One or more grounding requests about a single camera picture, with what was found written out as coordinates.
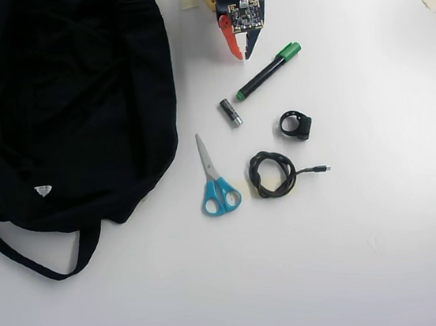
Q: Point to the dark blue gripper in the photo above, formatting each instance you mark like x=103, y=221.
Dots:
x=232, y=46

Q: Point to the green black marker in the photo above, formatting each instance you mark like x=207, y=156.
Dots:
x=263, y=74

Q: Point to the black fabric bag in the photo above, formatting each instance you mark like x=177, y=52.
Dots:
x=68, y=110

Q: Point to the black AA battery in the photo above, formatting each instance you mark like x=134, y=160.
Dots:
x=230, y=112

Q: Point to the camera circuit board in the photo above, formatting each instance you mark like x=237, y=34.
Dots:
x=245, y=15

